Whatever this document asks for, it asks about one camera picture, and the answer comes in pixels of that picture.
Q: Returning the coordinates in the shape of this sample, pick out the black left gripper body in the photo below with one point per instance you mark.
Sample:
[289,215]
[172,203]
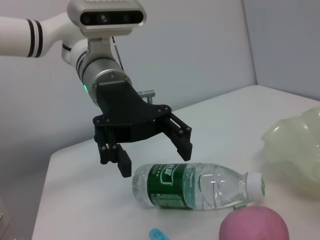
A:
[117,110]

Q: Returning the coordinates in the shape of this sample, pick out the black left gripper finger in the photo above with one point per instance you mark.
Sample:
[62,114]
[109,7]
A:
[124,162]
[183,145]

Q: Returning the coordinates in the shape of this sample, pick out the clear green-label water bottle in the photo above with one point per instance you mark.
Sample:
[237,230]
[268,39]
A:
[212,185]

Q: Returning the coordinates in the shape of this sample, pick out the blue capped scissors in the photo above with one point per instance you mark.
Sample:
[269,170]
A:
[157,235]

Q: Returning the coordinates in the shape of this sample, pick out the pink toy peach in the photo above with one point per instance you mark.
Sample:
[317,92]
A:
[252,225]

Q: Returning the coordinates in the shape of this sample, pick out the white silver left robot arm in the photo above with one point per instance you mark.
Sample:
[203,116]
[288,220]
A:
[15,37]

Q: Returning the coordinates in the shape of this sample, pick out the pale green wavy fruit plate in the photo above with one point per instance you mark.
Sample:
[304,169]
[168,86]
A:
[295,150]

